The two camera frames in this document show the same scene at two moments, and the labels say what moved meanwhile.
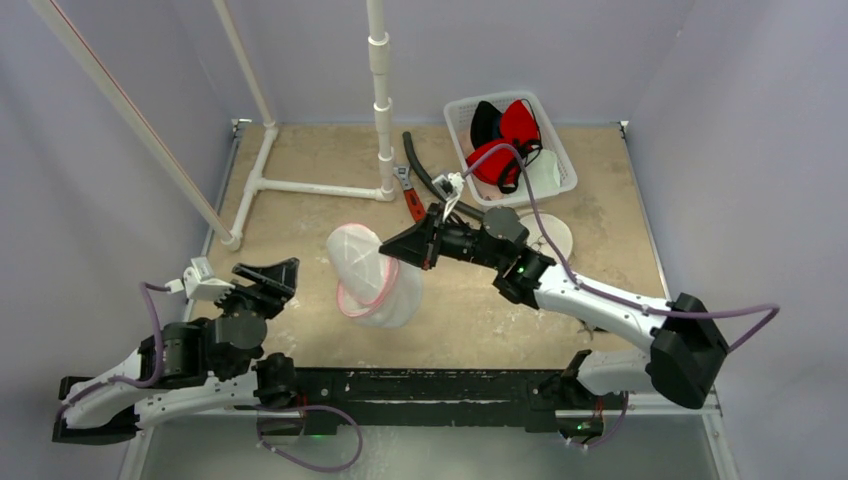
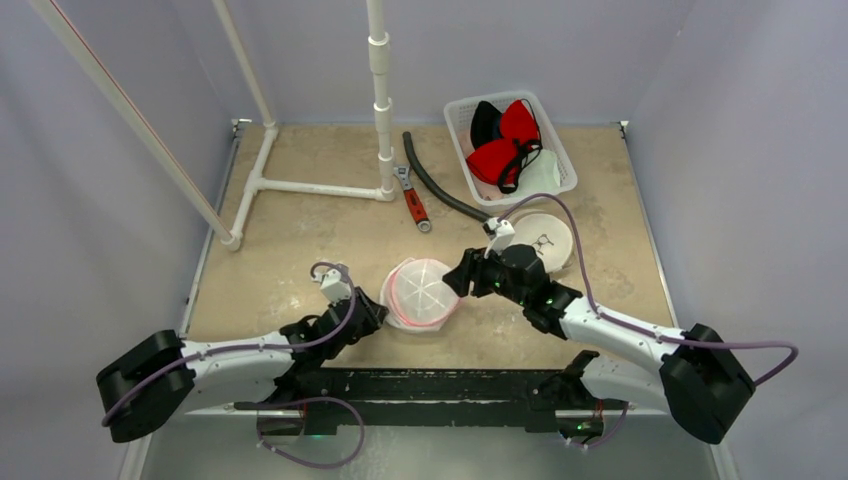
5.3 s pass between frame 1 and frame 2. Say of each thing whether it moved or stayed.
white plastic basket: stayed
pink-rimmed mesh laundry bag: moved
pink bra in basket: stayed
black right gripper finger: moved
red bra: stayed
